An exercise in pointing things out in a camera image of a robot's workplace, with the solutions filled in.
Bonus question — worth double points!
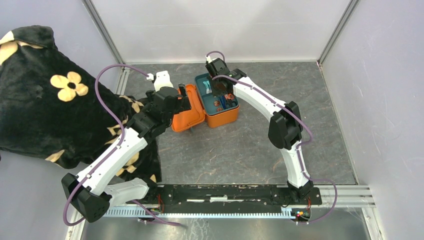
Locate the orange handled scissors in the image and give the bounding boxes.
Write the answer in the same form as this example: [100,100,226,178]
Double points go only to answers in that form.
[224,93,235,102]

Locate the black handled scissors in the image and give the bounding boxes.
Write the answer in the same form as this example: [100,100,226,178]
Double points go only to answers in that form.
[217,96,226,110]

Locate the teal white tube packet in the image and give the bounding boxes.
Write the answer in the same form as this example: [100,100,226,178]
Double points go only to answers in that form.
[203,80,212,94]

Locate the teal divided tray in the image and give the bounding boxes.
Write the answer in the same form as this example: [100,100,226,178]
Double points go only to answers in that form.
[194,73,240,116]

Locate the orange medicine kit box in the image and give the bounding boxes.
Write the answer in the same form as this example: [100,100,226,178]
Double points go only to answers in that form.
[171,82,240,132]

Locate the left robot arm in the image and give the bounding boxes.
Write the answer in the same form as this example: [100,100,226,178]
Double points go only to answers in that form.
[61,70,191,227]

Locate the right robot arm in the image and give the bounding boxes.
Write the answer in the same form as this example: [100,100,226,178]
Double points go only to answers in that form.
[205,55,314,204]

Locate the black floral blanket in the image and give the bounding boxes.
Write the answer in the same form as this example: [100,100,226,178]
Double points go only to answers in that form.
[0,25,148,169]

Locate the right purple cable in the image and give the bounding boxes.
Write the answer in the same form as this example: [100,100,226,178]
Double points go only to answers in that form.
[205,50,339,225]

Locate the purple cable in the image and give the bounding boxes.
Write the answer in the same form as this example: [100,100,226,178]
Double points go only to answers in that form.
[205,50,339,225]
[62,64,181,228]

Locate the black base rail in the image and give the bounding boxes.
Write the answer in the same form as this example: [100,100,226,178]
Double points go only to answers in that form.
[139,184,323,214]

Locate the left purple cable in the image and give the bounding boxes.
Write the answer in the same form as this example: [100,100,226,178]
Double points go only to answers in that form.
[62,64,181,228]

